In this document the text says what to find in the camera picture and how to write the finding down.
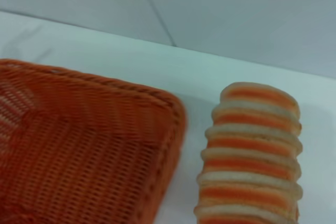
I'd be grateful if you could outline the orange woven rectangular basket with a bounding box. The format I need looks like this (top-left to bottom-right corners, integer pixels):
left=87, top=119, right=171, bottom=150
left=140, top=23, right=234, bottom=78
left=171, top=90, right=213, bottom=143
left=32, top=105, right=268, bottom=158
left=0, top=58, right=188, bottom=224

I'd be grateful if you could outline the striped orange white bread loaf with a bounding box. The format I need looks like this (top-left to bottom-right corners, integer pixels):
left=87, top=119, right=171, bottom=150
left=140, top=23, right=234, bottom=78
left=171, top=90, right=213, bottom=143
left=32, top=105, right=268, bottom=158
left=194, top=81, right=304, bottom=224

